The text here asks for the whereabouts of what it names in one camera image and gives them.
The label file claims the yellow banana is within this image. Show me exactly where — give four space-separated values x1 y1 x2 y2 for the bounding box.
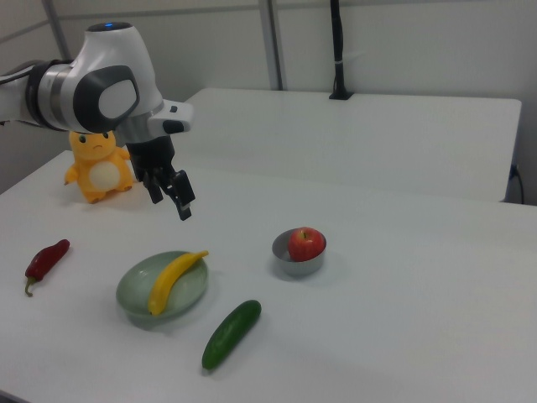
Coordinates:
147 249 210 317

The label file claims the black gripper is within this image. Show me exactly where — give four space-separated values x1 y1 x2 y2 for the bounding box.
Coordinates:
125 134 197 222

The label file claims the red chili pepper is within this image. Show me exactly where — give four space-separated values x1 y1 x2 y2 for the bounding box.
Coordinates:
23 238 71 297

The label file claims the black hanging cable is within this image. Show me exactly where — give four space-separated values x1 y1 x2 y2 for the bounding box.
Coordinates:
508 164 526 203

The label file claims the pale green plate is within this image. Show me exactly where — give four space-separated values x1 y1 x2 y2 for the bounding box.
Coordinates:
115 250 210 322

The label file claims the black camera pole with base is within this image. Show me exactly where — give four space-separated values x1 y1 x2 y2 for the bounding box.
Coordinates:
328 0 354 102

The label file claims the green cucumber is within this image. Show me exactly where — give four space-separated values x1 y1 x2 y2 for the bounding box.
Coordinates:
201 299 263 371

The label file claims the orange plush toy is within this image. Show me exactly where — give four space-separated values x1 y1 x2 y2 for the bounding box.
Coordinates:
63 130 135 205

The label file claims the red apple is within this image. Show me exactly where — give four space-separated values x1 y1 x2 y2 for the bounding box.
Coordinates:
287 227 326 263

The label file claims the red round object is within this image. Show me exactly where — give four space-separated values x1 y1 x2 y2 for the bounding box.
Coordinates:
271 228 327 277

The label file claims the grey partition post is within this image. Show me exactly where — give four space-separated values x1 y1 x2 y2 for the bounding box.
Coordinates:
40 0 73 60
258 0 289 91

